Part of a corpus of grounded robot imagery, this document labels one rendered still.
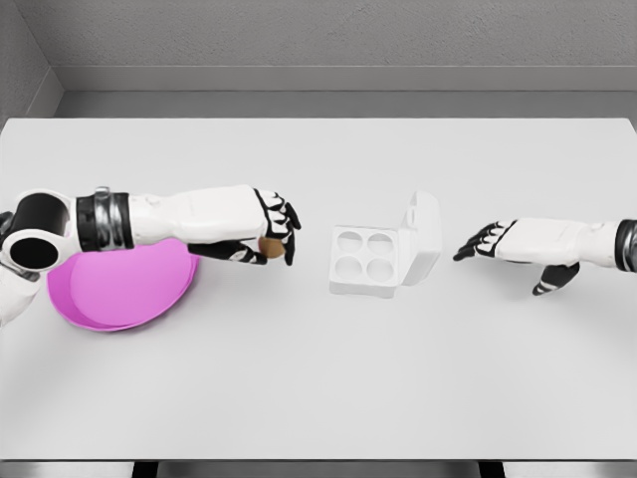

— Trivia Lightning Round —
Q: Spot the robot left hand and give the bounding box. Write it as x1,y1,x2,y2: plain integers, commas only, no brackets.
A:
185,184,303,267

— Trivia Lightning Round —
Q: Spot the brown egg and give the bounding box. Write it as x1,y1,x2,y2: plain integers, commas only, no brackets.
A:
258,235,287,260

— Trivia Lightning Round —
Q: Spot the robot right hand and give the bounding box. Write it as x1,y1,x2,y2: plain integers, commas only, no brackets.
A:
452,218,584,298

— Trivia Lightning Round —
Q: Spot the white egg box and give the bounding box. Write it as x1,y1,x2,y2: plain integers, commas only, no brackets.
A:
327,189,443,300

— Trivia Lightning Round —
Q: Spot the pink plate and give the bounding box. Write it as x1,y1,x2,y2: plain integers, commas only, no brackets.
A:
47,236,200,332

